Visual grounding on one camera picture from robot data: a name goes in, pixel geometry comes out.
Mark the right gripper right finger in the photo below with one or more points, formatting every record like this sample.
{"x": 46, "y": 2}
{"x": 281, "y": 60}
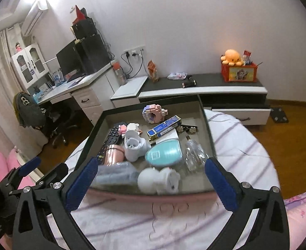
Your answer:
{"x": 270, "y": 229}

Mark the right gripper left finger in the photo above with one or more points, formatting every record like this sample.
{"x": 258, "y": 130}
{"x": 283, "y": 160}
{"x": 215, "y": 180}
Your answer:
{"x": 31, "y": 229}

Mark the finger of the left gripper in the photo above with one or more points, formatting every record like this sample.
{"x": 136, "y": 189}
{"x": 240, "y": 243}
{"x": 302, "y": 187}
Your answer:
{"x": 47, "y": 181}
{"x": 29, "y": 166}

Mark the black TV remote control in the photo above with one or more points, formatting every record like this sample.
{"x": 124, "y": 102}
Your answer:
{"x": 113, "y": 138}

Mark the white plug night light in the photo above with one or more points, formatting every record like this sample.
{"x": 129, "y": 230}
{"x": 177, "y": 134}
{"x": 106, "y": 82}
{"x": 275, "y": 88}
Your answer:
{"x": 135, "y": 146}

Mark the clear glass perfume bottle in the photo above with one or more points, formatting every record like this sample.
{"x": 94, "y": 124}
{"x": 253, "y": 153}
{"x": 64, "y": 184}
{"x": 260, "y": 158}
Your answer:
{"x": 195, "y": 153}

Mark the black hair clip white flowers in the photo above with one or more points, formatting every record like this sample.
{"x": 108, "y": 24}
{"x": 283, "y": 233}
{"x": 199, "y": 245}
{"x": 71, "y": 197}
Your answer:
{"x": 189, "y": 129}

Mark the pink pillow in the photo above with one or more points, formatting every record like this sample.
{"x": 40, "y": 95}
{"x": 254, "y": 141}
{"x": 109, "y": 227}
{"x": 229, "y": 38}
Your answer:
{"x": 8, "y": 163}

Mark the black office chair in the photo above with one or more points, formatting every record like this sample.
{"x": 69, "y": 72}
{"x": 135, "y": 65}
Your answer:
{"x": 52, "y": 120}

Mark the rose gold metal can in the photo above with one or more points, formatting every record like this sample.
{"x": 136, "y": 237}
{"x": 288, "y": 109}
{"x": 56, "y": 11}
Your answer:
{"x": 114, "y": 154}

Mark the clear blue storage case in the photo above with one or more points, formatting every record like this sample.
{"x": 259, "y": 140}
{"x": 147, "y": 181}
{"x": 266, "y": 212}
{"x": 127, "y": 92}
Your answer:
{"x": 122, "y": 173}

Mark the white pearl hair clip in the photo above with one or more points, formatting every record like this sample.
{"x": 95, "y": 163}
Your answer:
{"x": 122, "y": 129}

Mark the white striped bed sheet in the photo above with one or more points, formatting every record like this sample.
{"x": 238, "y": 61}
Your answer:
{"x": 114, "y": 224}

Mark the white computer desk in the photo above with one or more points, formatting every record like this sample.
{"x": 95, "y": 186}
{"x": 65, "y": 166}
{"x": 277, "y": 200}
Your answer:
{"x": 92, "y": 93}

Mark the beige curtain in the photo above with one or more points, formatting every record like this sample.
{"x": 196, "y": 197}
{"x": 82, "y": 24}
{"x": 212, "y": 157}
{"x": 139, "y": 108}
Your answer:
{"x": 29, "y": 140}

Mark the pink storage box green rim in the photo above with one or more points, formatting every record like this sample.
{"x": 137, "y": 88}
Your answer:
{"x": 193, "y": 185}

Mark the blue rectangular carton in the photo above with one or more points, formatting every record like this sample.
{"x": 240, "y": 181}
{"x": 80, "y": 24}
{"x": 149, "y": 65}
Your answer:
{"x": 164, "y": 127}

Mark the white glass door cabinet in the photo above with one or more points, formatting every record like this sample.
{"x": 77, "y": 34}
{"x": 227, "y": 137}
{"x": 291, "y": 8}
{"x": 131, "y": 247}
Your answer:
{"x": 30, "y": 65}

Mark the teal lidded plastic box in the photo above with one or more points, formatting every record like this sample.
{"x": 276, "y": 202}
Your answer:
{"x": 164, "y": 154}

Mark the black computer monitor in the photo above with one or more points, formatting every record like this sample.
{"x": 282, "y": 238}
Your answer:
{"x": 69, "y": 62}

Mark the plastic bottle red cap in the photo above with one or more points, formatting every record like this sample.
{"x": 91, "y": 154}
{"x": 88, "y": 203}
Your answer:
{"x": 119, "y": 73}

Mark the orange snack bag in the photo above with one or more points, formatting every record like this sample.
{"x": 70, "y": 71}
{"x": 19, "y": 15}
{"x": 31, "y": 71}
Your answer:
{"x": 152, "y": 70}

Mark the black speaker on tower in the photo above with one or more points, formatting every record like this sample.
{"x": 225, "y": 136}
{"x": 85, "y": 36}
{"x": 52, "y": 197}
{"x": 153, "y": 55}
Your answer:
{"x": 84, "y": 28}

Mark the white plastic packet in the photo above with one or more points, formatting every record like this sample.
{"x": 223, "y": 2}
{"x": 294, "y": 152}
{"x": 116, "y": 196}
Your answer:
{"x": 177, "y": 76}

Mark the black cylinder flashlight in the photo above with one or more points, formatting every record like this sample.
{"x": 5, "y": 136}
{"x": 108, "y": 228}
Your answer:
{"x": 189, "y": 84}

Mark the red printed storage box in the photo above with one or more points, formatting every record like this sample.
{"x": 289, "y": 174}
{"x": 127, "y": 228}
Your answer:
{"x": 239, "y": 74}

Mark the white air conditioner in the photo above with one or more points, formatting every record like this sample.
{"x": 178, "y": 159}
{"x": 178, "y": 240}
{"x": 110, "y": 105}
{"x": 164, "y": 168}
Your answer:
{"x": 36, "y": 12}

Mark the orange octopus plush toy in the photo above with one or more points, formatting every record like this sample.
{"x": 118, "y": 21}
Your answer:
{"x": 231, "y": 58}

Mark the white wall power strip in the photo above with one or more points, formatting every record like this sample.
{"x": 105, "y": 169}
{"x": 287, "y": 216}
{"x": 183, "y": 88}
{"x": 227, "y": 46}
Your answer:
{"x": 135, "y": 50}

